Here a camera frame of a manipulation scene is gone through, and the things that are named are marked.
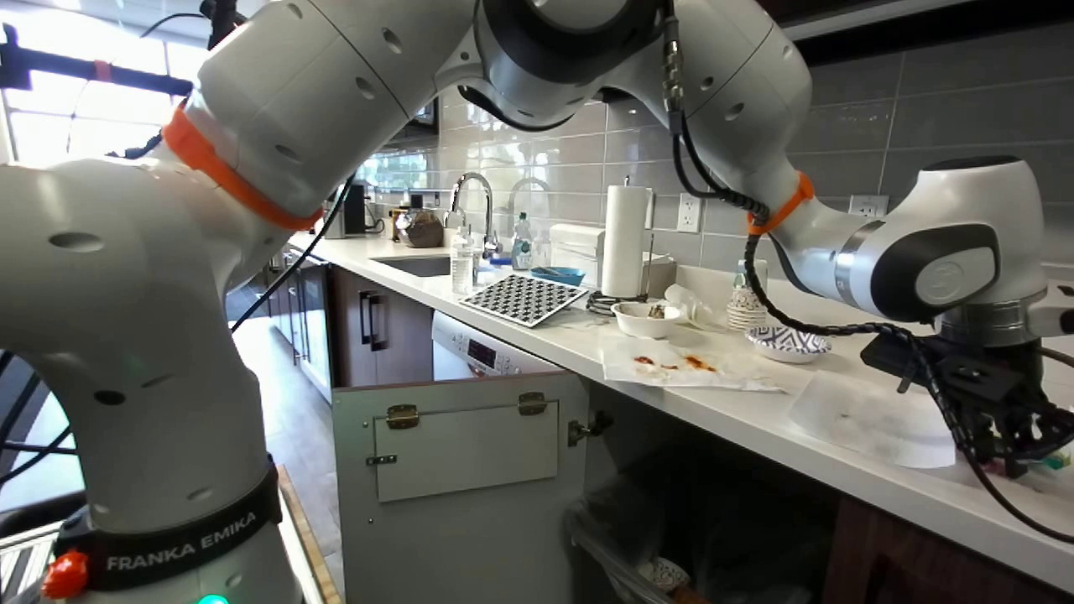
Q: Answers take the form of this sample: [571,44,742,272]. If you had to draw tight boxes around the grey trash bin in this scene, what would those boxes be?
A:
[560,490,791,604]

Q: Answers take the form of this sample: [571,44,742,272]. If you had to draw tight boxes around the kitchen sink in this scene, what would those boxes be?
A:
[373,250,457,282]

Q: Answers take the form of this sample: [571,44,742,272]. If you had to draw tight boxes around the open cabinet door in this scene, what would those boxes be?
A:
[330,370,596,604]

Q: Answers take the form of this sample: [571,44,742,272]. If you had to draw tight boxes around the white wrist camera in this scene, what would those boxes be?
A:
[1039,280,1074,339]

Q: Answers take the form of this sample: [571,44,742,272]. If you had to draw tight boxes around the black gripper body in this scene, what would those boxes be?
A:
[861,322,1061,445]

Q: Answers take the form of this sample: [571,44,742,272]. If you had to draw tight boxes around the blue camera boom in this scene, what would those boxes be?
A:
[0,21,203,107]

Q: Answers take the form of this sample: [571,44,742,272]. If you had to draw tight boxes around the small patterned plate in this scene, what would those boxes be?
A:
[742,322,837,370]

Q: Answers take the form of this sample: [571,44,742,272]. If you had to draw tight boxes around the white bottle green label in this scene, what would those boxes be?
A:
[726,266,777,337]

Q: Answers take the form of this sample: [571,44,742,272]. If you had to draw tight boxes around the black coffee machine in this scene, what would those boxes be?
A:
[332,179,373,238]

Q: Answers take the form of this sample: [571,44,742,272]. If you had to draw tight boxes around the white paper towel roll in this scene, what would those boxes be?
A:
[598,179,655,301]

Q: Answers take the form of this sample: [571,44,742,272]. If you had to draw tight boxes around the chrome kitchen faucet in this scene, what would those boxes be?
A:
[447,167,505,263]

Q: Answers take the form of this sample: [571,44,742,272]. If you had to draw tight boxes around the brown pot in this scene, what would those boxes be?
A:
[390,198,450,250]

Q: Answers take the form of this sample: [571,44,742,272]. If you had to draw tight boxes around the dark wall shelf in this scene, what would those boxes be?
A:
[778,0,1074,66]

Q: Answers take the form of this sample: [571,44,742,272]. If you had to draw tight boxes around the white wall outlet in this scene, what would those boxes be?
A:
[673,189,707,238]
[845,192,892,221]

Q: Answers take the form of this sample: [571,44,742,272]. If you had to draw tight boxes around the steel dishwasher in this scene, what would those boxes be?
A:
[427,307,565,386]

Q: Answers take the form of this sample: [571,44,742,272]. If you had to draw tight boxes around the folded white towel stack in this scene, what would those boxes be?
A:
[545,221,608,274]

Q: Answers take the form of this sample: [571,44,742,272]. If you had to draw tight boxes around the clear plastic water bottle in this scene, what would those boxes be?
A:
[447,215,487,301]

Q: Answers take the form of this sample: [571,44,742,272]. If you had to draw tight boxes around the white bowl with leftovers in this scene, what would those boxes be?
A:
[612,296,687,343]

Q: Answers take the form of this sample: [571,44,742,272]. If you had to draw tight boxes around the napkin dispenser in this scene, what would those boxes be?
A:
[644,250,681,301]

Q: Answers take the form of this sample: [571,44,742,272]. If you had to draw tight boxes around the black white checkered mat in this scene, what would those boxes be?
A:
[459,269,590,333]

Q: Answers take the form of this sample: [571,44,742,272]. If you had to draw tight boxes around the crumpled white tissue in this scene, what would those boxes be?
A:
[657,280,714,329]

